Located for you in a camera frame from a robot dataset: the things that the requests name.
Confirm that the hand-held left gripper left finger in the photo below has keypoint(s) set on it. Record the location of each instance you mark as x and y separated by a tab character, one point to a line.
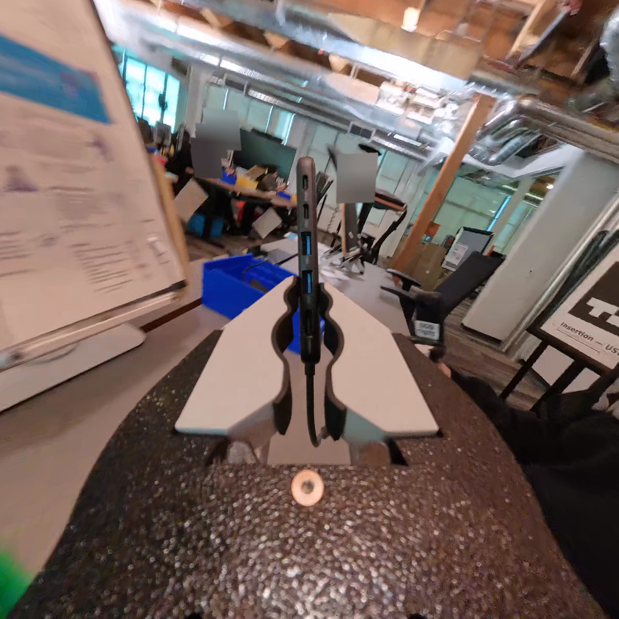
242	367

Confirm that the white stand base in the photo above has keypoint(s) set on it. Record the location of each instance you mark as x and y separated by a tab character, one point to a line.
63	367

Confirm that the black and white easel sign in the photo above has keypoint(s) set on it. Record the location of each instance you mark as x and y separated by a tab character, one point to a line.
590	309

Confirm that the person's right forearm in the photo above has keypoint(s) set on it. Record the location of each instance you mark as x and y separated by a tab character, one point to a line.
507	411

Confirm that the wooden support post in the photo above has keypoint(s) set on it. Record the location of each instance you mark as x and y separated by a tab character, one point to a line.
445	179

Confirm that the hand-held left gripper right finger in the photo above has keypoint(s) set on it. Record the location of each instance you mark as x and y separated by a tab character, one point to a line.
382	387

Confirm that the instruction sheet board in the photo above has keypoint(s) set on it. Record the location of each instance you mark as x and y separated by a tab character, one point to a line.
63	169

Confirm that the blue plastic bin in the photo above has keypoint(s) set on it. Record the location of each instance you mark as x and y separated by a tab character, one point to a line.
227	290

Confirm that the person's black clothed torso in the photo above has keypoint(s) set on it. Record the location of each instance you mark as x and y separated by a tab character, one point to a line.
580	532

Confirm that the dark grey usb hub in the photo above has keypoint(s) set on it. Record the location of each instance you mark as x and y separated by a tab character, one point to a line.
307	217

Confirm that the green plastic bin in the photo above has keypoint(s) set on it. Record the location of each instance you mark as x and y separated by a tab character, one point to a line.
12	580

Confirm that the black computer monitor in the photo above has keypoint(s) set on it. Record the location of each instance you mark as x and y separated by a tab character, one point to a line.
268	154

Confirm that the black office chair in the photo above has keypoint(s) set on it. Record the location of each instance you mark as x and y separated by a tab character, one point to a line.
464	285

